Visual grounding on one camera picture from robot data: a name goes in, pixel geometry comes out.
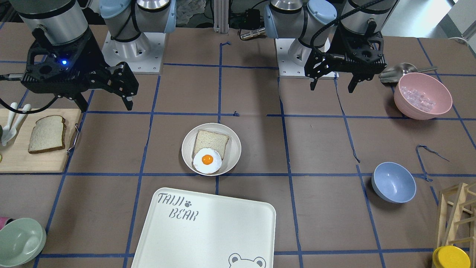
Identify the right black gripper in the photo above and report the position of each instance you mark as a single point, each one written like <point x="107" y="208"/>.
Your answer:
<point x="93" y="56"/>

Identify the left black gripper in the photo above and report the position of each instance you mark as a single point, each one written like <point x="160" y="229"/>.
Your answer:
<point x="334" y="45"/>

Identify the bread slice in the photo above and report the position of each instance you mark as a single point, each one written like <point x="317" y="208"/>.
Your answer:
<point x="48" y="135"/>
<point x="213" y="140"/>

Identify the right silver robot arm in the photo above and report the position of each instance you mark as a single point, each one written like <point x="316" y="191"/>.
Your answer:
<point x="128" y="23"/>

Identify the bread slice on plate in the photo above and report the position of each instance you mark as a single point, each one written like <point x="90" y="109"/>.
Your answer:
<point x="213" y="140"/>

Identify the white round plate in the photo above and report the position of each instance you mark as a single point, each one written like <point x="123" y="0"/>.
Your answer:
<point x="232" y="151"/>

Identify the metal scoop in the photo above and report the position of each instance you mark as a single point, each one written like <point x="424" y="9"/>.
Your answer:
<point x="393" y="74"/>

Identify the white plastic spoon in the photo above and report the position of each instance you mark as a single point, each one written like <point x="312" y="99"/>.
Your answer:
<point x="13" y="122"/>

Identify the pink bowl with ice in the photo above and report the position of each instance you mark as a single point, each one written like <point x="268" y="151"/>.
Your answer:
<point x="422" y="97"/>

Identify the wooden cutting board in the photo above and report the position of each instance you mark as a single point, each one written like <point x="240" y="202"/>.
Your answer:
<point x="15" y="156"/>

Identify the blue bowl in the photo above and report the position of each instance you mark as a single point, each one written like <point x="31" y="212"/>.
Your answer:
<point x="393" y="183"/>

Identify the fried egg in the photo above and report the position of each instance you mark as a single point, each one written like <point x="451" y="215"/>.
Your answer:
<point x="207" y="161"/>

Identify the cream bear tray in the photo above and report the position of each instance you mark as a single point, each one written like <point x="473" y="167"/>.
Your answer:
<point x="186" y="229"/>

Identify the pink cloth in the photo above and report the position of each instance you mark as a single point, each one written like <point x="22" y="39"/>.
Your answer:
<point x="4" y="221"/>

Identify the green bowl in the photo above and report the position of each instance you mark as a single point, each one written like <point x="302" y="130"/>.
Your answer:
<point x="21" y="241"/>

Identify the wooden cup rack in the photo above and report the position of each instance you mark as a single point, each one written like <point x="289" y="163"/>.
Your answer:
<point x="456" y="216"/>

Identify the yellow cup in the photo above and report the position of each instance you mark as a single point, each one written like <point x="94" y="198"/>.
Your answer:
<point x="450" y="257"/>

